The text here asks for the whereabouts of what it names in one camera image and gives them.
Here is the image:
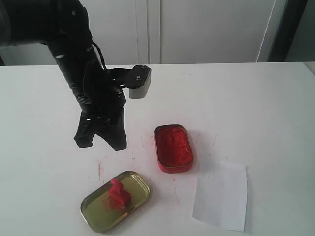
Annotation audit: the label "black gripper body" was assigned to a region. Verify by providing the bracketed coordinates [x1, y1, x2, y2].
[68, 62, 126, 123]

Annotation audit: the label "red ink pad tin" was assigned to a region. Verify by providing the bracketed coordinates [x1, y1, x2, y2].
[154, 124, 194, 174]

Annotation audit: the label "red rubber stamp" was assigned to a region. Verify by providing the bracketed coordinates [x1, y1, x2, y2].
[108, 178, 131, 207]

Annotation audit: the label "white paper sheet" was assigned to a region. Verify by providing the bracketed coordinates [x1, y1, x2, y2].
[192, 159, 248, 232]

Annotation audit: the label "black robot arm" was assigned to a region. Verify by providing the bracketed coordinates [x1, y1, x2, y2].
[0, 0, 126, 151]

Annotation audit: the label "white cabinet doors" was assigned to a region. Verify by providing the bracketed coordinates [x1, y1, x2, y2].
[0, 0, 286, 65]

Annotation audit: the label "gold metal tin lid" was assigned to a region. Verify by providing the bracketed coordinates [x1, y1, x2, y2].
[80, 171, 151, 233]

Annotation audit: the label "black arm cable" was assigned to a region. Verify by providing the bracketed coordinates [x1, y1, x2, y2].
[91, 41, 108, 72]

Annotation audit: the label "dark vertical post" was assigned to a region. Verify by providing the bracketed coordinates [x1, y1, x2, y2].
[267, 0, 308, 62]

